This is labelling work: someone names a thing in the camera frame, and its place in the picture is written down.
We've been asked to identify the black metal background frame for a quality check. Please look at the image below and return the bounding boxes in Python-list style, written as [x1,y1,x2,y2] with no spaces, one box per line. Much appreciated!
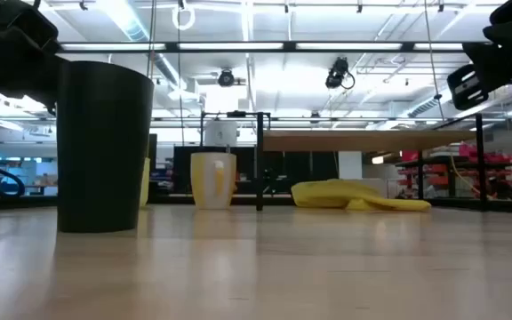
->
[199,110,272,196]

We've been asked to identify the silver ceiling duct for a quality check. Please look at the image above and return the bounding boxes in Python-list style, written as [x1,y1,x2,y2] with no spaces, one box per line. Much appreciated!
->
[104,0,187,90]

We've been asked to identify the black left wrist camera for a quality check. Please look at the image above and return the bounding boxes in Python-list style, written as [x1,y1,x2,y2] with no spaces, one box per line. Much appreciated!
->
[0,0,60,53]

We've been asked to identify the yellow cloth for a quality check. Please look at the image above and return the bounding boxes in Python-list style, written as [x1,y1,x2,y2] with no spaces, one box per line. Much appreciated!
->
[290,178,433,212]

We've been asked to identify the black overhead frame bar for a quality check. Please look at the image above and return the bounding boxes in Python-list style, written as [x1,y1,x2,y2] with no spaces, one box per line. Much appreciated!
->
[58,40,501,53]

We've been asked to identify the black monitor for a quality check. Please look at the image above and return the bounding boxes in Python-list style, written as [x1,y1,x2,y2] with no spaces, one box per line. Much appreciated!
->
[148,132,158,172]

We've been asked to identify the rack with red bins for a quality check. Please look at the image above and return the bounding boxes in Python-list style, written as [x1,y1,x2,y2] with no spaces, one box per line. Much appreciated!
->
[396,141,512,200]

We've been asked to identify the white cylindrical canister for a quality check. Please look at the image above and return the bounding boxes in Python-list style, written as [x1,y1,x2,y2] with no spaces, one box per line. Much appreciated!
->
[203,118,239,148]

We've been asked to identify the yellow floor cable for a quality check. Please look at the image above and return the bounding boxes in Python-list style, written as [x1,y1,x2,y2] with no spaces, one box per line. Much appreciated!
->
[448,146,497,201]

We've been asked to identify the white ring cable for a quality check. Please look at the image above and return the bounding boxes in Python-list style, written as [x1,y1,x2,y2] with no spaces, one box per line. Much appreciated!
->
[171,3,196,32]

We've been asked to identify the pale yellow mug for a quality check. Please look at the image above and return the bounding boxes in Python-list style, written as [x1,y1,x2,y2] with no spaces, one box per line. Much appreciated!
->
[139,156,152,208]

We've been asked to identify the thin hanging cable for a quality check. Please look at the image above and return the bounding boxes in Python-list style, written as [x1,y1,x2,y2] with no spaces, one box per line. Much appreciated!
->
[423,0,446,122]

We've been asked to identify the wooden shelf black legs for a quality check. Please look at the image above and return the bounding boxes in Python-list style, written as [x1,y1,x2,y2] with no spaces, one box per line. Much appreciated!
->
[254,112,491,212]

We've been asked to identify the black divider panels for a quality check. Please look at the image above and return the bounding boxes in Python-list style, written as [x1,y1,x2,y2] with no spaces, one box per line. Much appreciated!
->
[173,145,340,195]

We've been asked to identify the white mug yellow handle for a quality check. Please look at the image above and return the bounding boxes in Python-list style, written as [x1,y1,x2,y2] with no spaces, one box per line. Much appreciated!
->
[189,151,238,211]

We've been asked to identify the tall black cup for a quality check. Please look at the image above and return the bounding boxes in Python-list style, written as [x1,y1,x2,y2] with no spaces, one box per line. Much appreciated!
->
[55,60,156,234]

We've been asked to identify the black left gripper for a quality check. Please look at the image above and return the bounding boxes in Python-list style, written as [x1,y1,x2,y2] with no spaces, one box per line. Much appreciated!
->
[0,0,68,115]

